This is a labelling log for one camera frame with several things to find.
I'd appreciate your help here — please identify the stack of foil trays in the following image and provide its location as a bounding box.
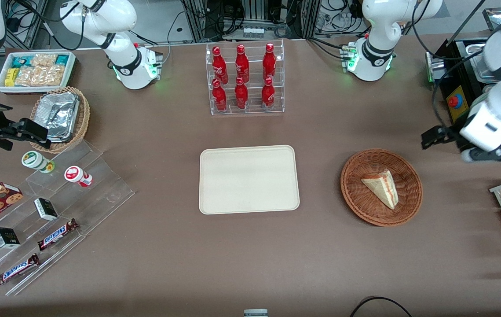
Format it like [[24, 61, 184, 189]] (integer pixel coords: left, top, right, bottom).
[[35, 92, 80, 144]]

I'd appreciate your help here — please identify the small black box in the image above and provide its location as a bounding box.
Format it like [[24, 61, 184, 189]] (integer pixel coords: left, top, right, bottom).
[[0, 227, 21, 250], [33, 198, 59, 222]]

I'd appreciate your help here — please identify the large clear cracker bag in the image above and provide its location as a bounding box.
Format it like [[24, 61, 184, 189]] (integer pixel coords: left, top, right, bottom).
[[14, 65, 66, 87]]

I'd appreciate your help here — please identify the black food warmer machine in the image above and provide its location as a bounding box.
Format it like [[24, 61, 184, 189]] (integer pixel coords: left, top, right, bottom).
[[425, 7, 501, 155]]

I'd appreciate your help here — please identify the steel warmer pan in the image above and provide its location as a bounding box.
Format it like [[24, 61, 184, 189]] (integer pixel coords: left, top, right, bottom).
[[465, 43, 499, 83]]

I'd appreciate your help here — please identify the red cola bottle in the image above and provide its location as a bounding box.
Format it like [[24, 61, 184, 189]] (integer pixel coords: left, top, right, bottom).
[[212, 46, 229, 85], [261, 77, 276, 111], [234, 44, 250, 84], [212, 78, 228, 112], [234, 77, 249, 110], [262, 43, 277, 81]]

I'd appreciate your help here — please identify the black cable loop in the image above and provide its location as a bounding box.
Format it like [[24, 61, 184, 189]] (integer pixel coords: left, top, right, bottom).
[[349, 296, 413, 317]]

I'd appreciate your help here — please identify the Snickers chocolate bar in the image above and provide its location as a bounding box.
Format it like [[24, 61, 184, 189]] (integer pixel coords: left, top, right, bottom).
[[0, 253, 40, 288], [37, 218, 80, 252]]

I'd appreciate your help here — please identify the brown round wicker basket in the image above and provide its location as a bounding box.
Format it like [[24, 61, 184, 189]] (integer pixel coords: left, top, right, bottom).
[[340, 149, 423, 227]]

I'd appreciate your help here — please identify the clear acrylic stepped display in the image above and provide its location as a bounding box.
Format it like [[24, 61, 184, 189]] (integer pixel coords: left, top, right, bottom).
[[0, 140, 136, 297]]

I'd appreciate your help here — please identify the red lid yogurt cup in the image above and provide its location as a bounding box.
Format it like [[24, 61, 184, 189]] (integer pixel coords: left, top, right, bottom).
[[64, 166, 94, 188]]

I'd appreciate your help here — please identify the aluminium frame equipment rack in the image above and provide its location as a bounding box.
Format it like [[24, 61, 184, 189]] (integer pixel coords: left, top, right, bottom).
[[180, 0, 323, 43]]

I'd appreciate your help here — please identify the white rectangular snack bin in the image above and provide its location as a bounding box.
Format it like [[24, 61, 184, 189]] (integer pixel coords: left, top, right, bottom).
[[0, 51, 77, 94]]

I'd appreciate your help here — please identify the green lid yogurt cup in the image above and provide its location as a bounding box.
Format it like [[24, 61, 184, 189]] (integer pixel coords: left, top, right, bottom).
[[21, 151, 56, 174]]

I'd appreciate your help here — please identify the clear acrylic bottle rack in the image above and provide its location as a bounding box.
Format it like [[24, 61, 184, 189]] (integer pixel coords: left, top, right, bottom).
[[205, 39, 285, 116]]

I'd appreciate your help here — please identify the small clear cracker bag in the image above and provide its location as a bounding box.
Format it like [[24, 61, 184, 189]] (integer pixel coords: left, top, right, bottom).
[[30, 53, 58, 68]]

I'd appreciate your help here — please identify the triangular sandwich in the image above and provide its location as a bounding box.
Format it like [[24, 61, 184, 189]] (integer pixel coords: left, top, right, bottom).
[[361, 170, 399, 210]]

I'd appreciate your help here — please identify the cream plastic serving tray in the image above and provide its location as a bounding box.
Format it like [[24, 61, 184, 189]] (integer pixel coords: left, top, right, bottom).
[[199, 145, 300, 215]]

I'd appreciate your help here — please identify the light tan wicker basket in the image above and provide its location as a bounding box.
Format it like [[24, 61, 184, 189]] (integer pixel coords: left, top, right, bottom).
[[29, 86, 91, 154]]

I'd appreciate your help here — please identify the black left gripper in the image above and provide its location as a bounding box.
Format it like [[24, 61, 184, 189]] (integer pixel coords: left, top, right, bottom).
[[421, 125, 466, 150]]

